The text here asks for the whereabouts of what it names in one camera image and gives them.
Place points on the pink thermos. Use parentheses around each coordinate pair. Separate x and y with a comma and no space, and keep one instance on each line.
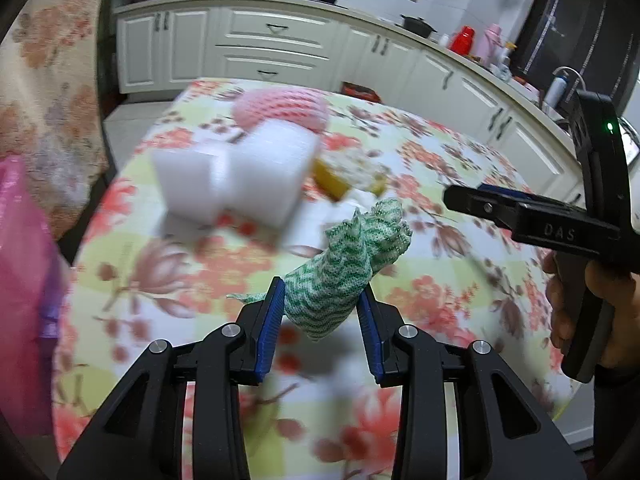
(489,43)

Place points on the white lower kitchen cabinets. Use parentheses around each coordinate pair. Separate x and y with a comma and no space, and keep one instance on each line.
(164,45)

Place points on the floral curtain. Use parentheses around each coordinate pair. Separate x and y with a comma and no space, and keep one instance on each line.
(50,114)

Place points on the white foam block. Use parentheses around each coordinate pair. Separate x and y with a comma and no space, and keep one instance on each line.
(260,177)

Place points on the red floor trash bin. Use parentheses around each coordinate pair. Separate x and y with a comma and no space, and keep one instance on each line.
(359,92)

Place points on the green white zigzag cloth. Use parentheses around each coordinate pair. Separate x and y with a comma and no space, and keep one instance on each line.
(322,291)

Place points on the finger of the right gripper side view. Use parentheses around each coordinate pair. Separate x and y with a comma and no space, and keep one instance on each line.
(502,206)

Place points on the red thermos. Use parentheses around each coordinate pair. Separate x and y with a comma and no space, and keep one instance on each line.
(462,42)

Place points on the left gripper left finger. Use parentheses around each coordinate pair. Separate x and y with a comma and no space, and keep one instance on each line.
(136,433)

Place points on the black casserole pot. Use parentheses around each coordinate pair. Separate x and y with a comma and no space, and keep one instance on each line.
(416,26)

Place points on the white bottle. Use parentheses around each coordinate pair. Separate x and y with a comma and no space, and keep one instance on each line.
(555,92)

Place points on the yellow sponge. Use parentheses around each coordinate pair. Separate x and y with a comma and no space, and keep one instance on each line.
(340,171)

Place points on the dark window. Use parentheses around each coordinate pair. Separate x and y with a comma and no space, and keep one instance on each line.
(596,38)

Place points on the right hand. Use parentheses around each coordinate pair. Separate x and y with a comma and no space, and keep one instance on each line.
(622,293)

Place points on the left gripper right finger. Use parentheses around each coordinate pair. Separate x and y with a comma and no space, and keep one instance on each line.
(503,432)

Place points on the floral tablecloth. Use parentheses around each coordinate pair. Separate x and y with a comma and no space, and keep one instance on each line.
(143,274)

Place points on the pink plastic trash bin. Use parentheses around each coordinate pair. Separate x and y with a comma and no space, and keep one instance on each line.
(31,297)

